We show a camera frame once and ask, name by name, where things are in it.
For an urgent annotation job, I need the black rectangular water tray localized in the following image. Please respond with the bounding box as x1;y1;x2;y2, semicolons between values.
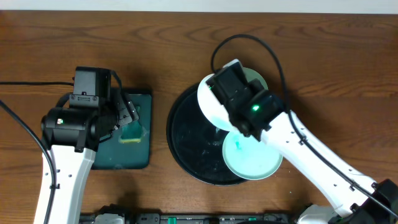
92;88;152;170

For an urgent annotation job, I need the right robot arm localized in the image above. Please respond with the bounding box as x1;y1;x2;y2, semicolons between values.
220;80;397;223

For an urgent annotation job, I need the right black cable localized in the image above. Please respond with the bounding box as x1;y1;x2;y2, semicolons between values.
210;34;398;218

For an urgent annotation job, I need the left black cable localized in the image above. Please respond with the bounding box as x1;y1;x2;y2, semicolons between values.
0;70;125;224

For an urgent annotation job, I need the black cable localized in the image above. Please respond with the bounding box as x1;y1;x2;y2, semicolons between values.
0;70;125;224
210;34;398;218

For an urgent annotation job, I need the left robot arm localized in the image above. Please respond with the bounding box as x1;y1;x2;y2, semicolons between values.
49;114;150;223

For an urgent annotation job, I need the white plate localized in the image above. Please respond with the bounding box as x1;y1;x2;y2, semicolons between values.
197;58;246;133

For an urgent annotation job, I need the green scouring sponge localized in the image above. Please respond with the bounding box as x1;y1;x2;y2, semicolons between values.
119;105;150;144

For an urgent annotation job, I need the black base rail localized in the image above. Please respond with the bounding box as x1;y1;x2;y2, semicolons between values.
78;204;294;224

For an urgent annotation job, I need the mint plate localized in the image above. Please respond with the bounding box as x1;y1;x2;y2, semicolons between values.
222;132;283;180
243;67;269;90

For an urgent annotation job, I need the black round tray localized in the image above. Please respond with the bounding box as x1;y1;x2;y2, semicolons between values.
166;84;246;185

